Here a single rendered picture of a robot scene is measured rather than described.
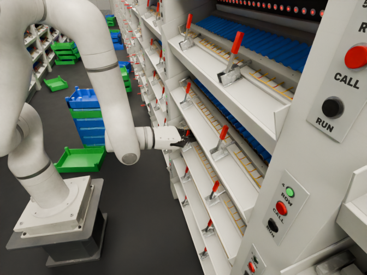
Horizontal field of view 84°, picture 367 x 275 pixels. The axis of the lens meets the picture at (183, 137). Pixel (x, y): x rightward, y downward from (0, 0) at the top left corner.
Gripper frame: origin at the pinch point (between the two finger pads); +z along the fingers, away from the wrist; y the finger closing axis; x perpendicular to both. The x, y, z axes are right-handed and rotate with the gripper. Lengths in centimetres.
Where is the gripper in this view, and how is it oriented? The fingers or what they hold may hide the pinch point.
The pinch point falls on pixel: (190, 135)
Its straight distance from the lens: 80.3
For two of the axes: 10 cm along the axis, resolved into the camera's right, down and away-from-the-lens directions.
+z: 9.4, -0.6, 3.3
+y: 3.0, 5.8, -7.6
